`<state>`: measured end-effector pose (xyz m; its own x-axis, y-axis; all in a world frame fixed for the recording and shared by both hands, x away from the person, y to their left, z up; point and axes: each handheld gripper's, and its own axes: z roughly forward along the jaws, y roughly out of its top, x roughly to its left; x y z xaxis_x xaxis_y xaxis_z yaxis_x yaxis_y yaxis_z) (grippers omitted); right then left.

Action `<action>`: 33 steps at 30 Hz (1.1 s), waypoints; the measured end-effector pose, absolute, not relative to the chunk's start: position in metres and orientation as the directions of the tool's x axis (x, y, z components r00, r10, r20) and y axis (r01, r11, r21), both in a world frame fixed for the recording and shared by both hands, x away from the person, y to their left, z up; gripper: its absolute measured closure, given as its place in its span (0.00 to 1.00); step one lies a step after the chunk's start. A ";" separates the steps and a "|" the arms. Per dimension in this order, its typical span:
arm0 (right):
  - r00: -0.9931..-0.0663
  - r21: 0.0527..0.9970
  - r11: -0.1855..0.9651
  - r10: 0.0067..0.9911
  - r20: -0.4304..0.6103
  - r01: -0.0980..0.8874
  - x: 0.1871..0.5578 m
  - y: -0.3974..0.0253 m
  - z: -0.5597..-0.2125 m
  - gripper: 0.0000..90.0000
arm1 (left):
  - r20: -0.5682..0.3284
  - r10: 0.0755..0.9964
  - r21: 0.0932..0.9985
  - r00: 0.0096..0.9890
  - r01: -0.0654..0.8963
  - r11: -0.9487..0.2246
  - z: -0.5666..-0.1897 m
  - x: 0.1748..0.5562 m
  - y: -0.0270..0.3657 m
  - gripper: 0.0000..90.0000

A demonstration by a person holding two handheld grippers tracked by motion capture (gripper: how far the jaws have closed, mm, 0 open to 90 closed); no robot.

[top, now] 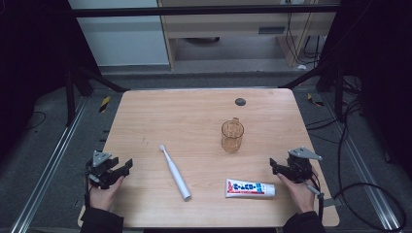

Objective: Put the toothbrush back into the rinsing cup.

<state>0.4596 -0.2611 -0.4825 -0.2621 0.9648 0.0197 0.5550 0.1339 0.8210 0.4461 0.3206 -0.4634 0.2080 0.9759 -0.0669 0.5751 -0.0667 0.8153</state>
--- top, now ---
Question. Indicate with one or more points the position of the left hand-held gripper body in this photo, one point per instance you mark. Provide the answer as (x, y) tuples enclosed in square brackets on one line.
[(98, 176)]

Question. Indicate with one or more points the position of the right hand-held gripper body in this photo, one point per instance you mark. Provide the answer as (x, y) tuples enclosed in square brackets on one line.
[(299, 168)]

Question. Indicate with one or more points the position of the white red blue toothpaste tube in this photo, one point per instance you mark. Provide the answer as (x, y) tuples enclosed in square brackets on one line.
[(249, 188)]

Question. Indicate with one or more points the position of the white electric toothbrush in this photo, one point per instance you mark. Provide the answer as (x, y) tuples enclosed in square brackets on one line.
[(176, 174)]

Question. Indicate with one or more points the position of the amber transparent cup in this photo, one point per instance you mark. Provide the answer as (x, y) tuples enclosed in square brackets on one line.
[(232, 137)]

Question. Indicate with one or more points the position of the person's left hand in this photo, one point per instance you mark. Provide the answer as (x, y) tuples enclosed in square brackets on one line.
[(103, 198)]

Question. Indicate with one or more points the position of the person's right hand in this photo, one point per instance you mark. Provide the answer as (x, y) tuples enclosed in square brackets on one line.
[(299, 195)]

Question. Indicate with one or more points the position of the grey tape piece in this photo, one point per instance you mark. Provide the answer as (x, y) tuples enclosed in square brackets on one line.
[(333, 202)]

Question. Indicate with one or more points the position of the yellow black striped tape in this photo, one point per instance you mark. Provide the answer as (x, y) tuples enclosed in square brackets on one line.
[(104, 103), (314, 100)]

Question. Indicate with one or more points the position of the grey round table grommet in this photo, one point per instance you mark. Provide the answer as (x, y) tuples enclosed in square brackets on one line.
[(240, 102)]

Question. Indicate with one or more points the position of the black metal stand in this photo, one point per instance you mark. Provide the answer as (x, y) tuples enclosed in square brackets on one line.
[(70, 97), (338, 93)]

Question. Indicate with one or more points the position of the small white floor object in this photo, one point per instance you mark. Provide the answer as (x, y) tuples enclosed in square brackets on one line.
[(302, 67)]

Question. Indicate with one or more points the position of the white cabinet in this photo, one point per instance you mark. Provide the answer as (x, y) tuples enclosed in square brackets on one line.
[(123, 35)]

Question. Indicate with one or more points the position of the black curtain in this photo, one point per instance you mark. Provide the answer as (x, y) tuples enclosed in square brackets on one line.
[(32, 64), (379, 64)]

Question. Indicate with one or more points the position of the light wooden desk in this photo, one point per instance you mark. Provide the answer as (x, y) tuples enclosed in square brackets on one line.
[(226, 26)]

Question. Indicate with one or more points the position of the aluminium floor rail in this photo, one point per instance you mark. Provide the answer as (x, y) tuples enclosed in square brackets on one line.
[(362, 171), (48, 168)]

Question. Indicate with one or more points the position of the black horizontal frame bar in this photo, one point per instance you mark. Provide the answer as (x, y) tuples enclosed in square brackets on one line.
[(200, 10)]

